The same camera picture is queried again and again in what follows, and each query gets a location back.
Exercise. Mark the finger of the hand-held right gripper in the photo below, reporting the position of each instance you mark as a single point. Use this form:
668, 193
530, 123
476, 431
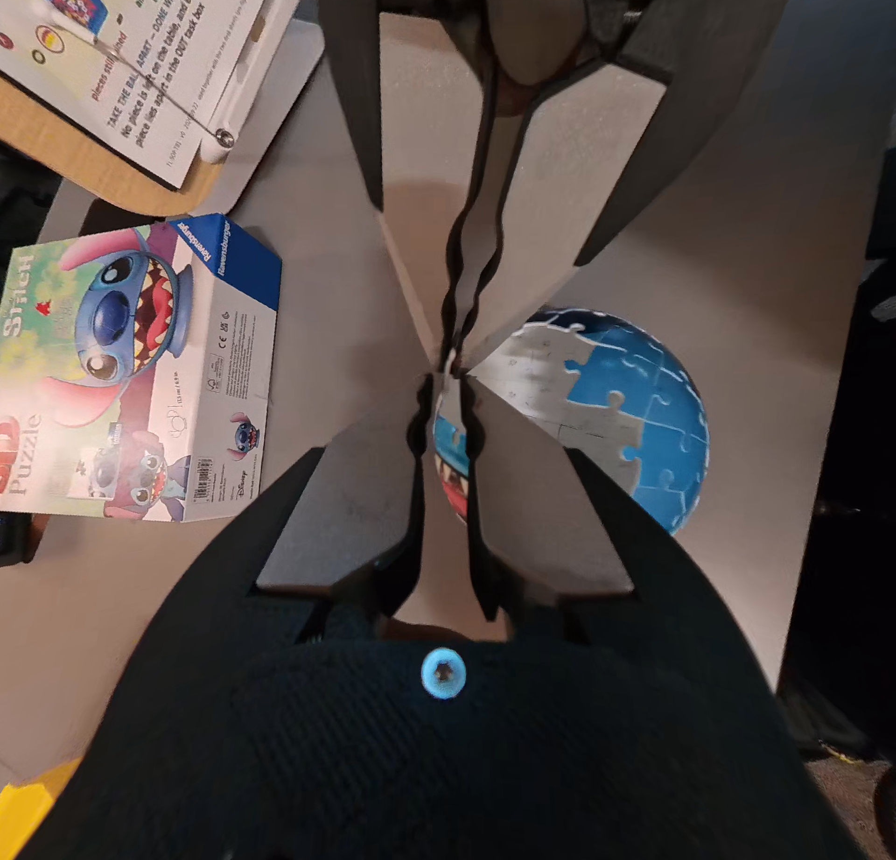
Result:
427, 138
574, 174

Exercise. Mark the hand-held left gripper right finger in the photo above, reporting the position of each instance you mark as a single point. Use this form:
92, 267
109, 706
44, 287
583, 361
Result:
553, 510

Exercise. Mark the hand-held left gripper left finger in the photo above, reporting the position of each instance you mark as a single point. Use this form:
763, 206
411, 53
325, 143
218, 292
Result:
343, 510

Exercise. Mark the blue puzzle ball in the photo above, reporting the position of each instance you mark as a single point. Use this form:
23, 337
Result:
630, 419

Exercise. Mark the small curved puzzle piece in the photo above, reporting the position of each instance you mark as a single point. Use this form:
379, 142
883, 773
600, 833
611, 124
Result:
448, 373

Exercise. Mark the printed puzzle box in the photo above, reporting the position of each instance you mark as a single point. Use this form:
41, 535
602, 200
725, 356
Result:
140, 384

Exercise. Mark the printed instruction sheet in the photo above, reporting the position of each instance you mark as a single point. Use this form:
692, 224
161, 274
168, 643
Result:
140, 47

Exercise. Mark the yellow plastic bin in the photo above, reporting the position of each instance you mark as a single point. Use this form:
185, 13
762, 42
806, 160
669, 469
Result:
28, 818

